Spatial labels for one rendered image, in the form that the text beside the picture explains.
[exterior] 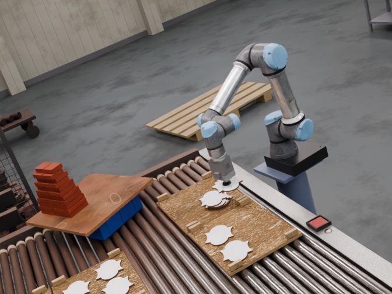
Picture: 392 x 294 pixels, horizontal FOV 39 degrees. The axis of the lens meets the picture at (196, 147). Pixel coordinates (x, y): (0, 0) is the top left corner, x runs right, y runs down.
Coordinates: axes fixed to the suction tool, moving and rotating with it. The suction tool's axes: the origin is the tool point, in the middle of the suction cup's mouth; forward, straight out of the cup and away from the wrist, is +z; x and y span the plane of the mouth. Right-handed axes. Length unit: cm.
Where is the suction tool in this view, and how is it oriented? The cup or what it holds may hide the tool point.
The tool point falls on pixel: (227, 185)
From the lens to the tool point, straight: 255.2
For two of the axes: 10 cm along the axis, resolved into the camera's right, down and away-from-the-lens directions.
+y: 6.9, 0.8, -7.2
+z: 3.0, 8.7, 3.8
